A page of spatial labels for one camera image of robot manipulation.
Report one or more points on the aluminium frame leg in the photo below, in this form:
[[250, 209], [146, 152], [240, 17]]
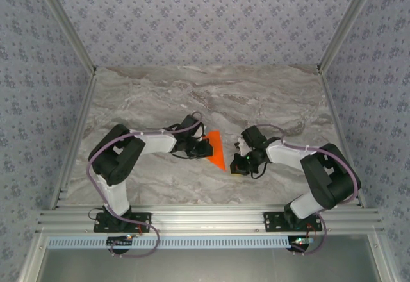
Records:
[[382, 259], [33, 259]]

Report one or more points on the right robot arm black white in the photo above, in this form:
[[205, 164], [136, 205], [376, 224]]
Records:
[[333, 179]]

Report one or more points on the black controller board with LED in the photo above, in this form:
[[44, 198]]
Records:
[[120, 242], [299, 243]]

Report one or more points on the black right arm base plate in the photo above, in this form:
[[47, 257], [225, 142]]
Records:
[[273, 222]]

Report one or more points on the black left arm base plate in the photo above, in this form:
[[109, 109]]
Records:
[[141, 222]]

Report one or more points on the aluminium frame post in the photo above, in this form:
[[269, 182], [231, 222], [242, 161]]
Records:
[[347, 22], [65, 22]]

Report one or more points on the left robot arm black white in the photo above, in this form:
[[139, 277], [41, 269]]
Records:
[[115, 157]]

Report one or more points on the orange paper sheet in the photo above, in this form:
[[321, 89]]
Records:
[[218, 150]]

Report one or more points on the grey metal sheet panel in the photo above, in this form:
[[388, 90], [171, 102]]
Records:
[[208, 266]]

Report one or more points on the aluminium cross beam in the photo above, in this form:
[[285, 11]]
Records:
[[208, 219]]

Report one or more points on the aluminium table side rail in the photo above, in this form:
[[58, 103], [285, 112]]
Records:
[[340, 141], [76, 141]]

